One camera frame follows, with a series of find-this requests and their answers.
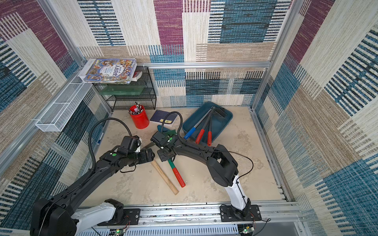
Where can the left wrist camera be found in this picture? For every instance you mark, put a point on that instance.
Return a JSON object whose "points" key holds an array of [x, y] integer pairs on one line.
{"points": [[138, 143]]}

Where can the white wire basket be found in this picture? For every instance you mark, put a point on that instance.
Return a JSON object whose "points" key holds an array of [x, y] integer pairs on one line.
{"points": [[61, 110]]}

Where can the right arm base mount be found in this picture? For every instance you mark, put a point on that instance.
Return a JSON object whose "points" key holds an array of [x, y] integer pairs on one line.
{"points": [[229, 213]]}

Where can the dark blue notebook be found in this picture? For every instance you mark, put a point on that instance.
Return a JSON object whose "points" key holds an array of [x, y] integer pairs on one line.
{"points": [[159, 116]]}

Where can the pens in cup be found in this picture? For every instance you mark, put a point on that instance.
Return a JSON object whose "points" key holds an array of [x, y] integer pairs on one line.
{"points": [[137, 109]]}

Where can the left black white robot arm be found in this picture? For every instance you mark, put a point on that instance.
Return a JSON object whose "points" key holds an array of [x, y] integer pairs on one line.
{"points": [[58, 216]]}

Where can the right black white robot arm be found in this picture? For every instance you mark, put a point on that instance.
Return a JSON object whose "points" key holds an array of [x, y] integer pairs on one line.
{"points": [[222, 166]]}

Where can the colourful picture book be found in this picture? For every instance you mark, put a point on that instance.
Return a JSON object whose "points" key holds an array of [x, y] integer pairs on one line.
{"points": [[122, 71]]}

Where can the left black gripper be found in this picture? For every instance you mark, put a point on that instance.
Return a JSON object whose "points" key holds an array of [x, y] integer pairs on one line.
{"points": [[145, 158]]}

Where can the chrome hoe with blue grip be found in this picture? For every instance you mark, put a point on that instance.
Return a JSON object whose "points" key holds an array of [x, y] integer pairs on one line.
{"points": [[193, 129]]}

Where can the black wire mesh shelf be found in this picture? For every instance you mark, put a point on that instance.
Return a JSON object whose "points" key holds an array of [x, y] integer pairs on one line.
{"points": [[120, 96]]}

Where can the red pen cup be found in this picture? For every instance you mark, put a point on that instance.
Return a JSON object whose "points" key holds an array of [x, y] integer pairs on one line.
{"points": [[141, 121]]}

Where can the teal plastic storage box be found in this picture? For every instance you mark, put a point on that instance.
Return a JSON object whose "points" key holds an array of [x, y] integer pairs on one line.
{"points": [[197, 115]]}

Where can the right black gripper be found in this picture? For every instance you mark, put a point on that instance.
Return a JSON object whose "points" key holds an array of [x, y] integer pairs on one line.
{"points": [[161, 153]]}

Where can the wooden handled hoe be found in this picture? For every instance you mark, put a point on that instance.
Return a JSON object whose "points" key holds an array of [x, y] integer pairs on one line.
{"points": [[169, 183]]}

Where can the blue marker pen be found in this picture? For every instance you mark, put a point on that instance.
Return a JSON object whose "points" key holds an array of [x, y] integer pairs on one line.
{"points": [[100, 138]]}

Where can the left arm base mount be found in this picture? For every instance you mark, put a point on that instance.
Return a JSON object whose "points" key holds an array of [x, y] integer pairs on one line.
{"points": [[129, 216]]}

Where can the green tray on shelf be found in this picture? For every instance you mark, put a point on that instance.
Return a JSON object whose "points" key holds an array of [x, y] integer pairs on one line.
{"points": [[122, 90]]}

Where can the dark hoe with red grip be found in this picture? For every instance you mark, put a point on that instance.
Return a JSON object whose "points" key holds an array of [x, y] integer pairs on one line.
{"points": [[218, 112]]}

